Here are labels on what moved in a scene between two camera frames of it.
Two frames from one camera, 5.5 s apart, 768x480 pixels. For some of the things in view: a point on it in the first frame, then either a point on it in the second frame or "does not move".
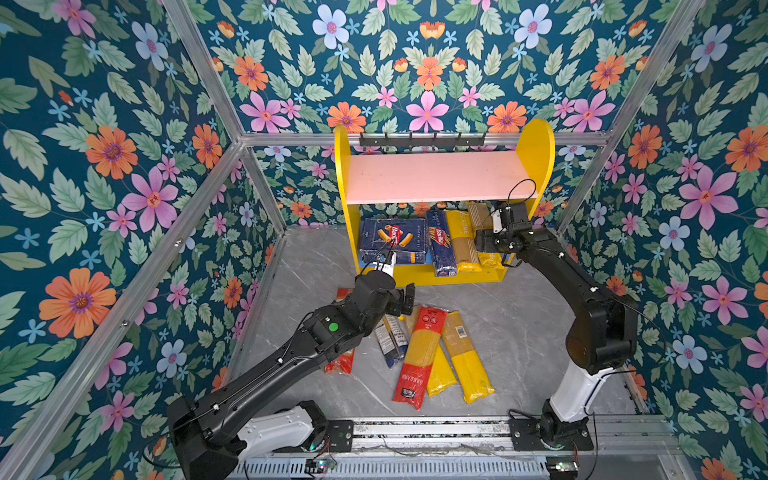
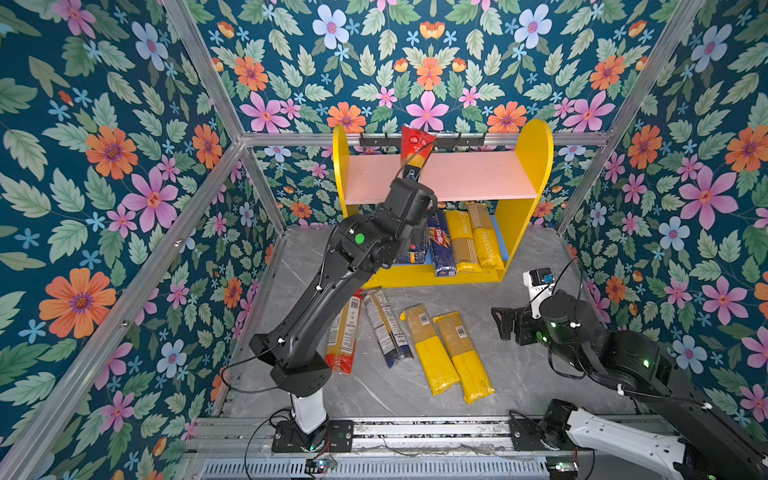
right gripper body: (495, 242) → (525, 330)
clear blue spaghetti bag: (392, 338) does not move
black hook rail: (421, 142) does not move
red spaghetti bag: (413, 384) → (416, 146)
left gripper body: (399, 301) → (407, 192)
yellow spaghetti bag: (442, 376) does not move
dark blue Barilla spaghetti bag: (440, 240) does not move
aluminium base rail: (467, 435) does not move
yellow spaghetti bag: (460, 225) does not move
